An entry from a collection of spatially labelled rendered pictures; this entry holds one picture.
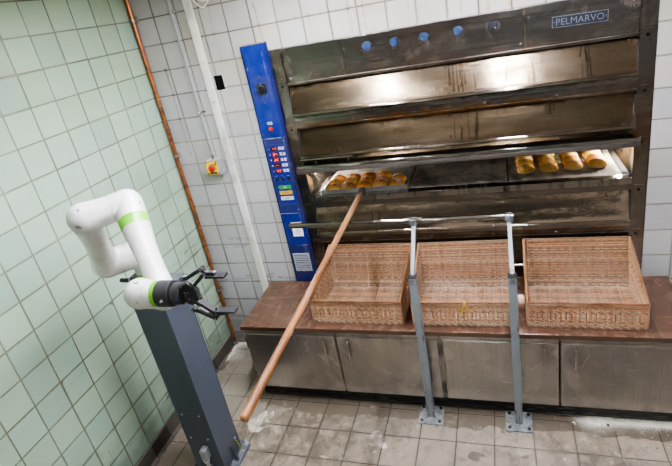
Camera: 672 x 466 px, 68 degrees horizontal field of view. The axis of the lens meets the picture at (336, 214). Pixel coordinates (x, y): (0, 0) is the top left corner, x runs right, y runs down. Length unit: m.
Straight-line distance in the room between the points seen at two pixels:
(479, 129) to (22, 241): 2.31
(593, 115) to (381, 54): 1.13
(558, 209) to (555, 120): 0.51
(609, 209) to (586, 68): 0.78
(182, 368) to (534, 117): 2.22
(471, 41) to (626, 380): 1.88
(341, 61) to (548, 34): 1.06
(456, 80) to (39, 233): 2.20
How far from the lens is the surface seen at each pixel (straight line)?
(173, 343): 2.63
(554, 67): 2.80
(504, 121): 2.84
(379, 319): 2.88
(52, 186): 2.77
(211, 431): 2.96
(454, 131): 2.85
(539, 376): 2.96
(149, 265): 1.99
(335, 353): 3.06
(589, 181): 2.99
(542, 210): 3.03
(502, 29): 2.77
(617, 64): 2.83
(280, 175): 3.15
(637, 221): 3.14
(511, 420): 3.14
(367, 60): 2.85
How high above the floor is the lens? 2.29
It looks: 23 degrees down
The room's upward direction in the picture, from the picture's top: 11 degrees counter-clockwise
